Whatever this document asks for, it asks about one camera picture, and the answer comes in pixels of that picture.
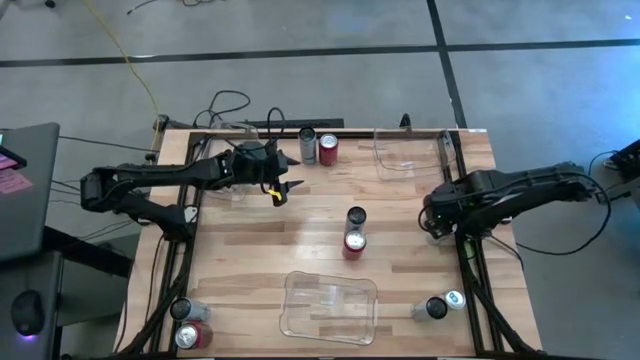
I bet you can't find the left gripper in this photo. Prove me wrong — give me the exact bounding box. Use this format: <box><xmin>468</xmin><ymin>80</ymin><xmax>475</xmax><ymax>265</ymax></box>
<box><xmin>221</xmin><ymin>146</ymin><xmax>305</xmax><ymax>208</ymax></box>

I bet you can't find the red cola can black script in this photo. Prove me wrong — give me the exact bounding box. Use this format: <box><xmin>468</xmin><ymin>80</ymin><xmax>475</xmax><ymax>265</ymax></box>
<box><xmin>342</xmin><ymin>231</ymin><xmax>368</xmax><ymax>261</ymax></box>
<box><xmin>318</xmin><ymin>132</ymin><xmax>340</xmax><ymax>168</ymax></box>

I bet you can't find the clear plastic bin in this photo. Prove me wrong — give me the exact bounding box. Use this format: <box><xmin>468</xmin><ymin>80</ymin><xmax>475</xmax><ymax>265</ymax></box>
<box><xmin>202</xmin><ymin>121</ymin><xmax>261</xmax><ymax>202</ymax></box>
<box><xmin>373</xmin><ymin>127</ymin><xmax>455</xmax><ymax>184</ymax></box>
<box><xmin>278</xmin><ymin>270</ymin><xmax>380</xmax><ymax>347</ymax></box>

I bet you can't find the white Celsius can black lid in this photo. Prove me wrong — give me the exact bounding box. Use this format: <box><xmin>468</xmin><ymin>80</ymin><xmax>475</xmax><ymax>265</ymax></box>
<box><xmin>298</xmin><ymin>126</ymin><xmax>319</xmax><ymax>166</ymax></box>
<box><xmin>169</xmin><ymin>297</ymin><xmax>210</xmax><ymax>323</ymax></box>
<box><xmin>412</xmin><ymin>296</ymin><xmax>449</xmax><ymax>322</ymax></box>
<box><xmin>346</xmin><ymin>205</ymin><xmax>369</xmax><ymax>235</ymax></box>

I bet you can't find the blue slim can silver lid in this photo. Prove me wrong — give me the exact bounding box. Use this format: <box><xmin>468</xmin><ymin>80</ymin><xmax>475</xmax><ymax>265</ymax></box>
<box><xmin>443</xmin><ymin>289</ymin><xmax>467</xmax><ymax>312</ymax></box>

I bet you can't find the red soda can silver lid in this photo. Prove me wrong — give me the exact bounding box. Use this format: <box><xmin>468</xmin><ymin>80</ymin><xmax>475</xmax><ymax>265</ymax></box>
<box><xmin>174</xmin><ymin>321</ymin><xmax>215</xmax><ymax>350</ymax></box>

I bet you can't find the black computer case blue light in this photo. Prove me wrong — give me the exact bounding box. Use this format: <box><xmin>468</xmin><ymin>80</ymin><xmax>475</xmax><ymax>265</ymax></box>
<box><xmin>608</xmin><ymin>139</ymin><xmax>640</xmax><ymax>201</ymax></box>

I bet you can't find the grey desk top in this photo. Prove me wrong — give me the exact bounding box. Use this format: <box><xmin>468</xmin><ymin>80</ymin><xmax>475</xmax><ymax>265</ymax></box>
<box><xmin>0</xmin><ymin>122</ymin><xmax>61</xmax><ymax>262</ymax></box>

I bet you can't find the black tablet lit screen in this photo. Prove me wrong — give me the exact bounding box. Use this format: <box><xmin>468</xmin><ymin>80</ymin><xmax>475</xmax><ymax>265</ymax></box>
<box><xmin>0</xmin><ymin>130</ymin><xmax>29</xmax><ymax>172</ymax></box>

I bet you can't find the black desk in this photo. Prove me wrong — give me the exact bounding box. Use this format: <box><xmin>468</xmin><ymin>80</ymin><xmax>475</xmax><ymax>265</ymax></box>
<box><xmin>0</xmin><ymin>227</ymin><xmax>134</xmax><ymax>360</ymax></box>

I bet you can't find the black computer mouse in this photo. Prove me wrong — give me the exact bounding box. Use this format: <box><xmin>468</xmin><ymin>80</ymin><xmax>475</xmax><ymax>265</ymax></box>
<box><xmin>10</xmin><ymin>289</ymin><xmax>45</xmax><ymax>337</ymax></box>

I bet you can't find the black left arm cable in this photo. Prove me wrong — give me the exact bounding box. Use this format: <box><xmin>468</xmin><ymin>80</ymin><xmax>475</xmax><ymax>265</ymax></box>
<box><xmin>266</xmin><ymin>106</ymin><xmax>287</xmax><ymax>151</ymax></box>

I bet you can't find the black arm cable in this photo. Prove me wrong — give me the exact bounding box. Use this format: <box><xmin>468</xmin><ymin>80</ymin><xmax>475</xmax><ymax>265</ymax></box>
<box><xmin>266</xmin><ymin>106</ymin><xmax>287</xmax><ymax>151</ymax></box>
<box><xmin>487</xmin><ymin>184</ymin><xmax>612</xmax><ymax>271</ymax></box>

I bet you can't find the black aluminium table frame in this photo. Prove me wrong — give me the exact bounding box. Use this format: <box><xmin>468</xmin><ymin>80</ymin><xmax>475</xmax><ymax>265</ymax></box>
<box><xmin>114</xmin><ymin>128</ymin><xmax>546</xmax><ymax>360</ymax></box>

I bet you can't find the black looped cable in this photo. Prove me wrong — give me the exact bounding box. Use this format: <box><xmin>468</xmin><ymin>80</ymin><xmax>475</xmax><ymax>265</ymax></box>
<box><xmin>192</xmin><ymin>89</ymin><xmax>252</xmax><ymax>130</ymax></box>

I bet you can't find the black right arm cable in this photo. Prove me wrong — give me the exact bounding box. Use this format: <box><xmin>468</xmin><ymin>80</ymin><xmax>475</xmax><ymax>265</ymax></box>
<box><xmin>487</xmin><ymin>184</ymin><xmax>612</xmax><ymax>271</ymax></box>

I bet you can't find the yellow cable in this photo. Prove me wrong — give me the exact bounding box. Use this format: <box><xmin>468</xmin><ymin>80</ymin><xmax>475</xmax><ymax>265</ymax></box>
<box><xmin>82</xmin><ymin>0</ymin><xmax>162</xmax><ymax>151</ymax></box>

